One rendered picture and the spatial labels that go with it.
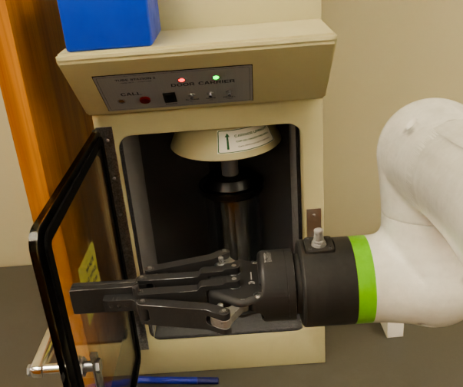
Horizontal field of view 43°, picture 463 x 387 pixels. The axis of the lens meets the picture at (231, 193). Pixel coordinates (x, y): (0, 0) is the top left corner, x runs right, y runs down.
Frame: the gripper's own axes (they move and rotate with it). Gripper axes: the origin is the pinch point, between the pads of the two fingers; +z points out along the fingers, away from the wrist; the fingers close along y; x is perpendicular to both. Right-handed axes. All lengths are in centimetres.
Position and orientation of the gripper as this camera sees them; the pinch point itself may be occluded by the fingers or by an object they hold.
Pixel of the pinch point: (105, 296)
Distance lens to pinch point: 64.9
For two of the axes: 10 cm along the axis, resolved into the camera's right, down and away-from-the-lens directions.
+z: -10.0, 0.7, 0.2
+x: 0.8, 9.1, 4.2
